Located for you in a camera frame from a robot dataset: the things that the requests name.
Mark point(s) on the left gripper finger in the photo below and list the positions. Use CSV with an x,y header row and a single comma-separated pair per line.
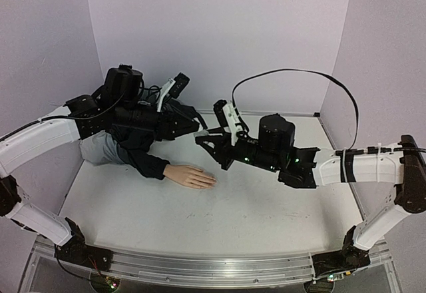
x,y
191,118
181,129

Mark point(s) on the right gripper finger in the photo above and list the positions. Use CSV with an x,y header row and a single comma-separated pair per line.
x,y
215,132
215,148

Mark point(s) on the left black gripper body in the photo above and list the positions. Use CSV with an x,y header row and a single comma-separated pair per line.
x,y
127,114

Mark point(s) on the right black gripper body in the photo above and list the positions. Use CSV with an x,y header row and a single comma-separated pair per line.
x,y
229,151

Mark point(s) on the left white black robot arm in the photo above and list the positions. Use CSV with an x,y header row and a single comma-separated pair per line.
x,y
77,119

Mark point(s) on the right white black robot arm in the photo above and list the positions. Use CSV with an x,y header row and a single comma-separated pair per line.
x,y
400,164

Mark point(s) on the mannequin hand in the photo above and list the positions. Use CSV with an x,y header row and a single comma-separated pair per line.
x,y
189,176

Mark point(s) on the black grey jacket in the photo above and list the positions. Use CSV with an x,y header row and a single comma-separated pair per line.
x,y
120,145

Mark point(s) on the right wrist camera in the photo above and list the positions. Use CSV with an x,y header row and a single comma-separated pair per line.
x,y
230,120

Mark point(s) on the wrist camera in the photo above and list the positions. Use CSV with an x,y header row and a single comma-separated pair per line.
x,y
230,120
172,88

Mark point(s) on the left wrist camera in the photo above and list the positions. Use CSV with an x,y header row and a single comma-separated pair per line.
x,y
172,88

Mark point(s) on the aluminium front rail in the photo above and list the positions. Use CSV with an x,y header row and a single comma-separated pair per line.
x,y
220,272

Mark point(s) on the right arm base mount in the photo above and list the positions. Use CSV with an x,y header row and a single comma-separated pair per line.
x,y
348,258

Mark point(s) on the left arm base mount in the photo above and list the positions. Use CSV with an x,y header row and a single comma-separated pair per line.
x,y
77,251

